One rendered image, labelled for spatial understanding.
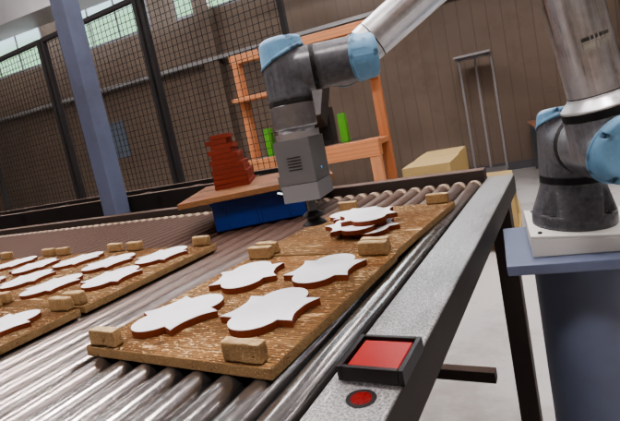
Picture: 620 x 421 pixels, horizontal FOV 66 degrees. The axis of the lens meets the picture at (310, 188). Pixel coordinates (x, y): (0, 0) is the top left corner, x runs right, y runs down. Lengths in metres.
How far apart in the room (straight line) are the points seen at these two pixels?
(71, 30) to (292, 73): 2.13
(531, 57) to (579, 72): 6.90
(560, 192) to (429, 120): 6.82
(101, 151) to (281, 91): 2.02
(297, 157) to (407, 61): 7.11
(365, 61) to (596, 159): 0.39
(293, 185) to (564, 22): 0.49
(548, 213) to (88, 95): 2.29
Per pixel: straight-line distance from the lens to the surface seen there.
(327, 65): 0.78
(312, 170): 0.77
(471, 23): 7.80
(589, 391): 1.14
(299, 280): 0.80
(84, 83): 2.76
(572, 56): 0.87
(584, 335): 1.08
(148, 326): 0.78
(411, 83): 7.82
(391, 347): 0.57
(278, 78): 0.78
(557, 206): 1.02
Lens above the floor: 1.19
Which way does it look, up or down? 7 degrees down
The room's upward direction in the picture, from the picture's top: 11 degrees counter-clockwise
